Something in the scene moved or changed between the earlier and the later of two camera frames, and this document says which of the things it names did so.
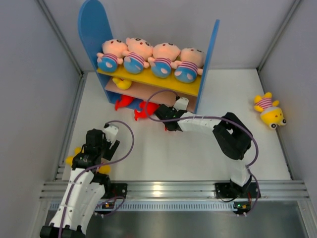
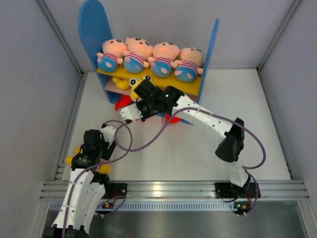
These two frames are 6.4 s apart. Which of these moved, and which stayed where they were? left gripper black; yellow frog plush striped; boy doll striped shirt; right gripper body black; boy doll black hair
Moved: right gripper body black; yellow frog plush striped
Stayed: boy doll striped shirt; left gripper black; boy doll black hair
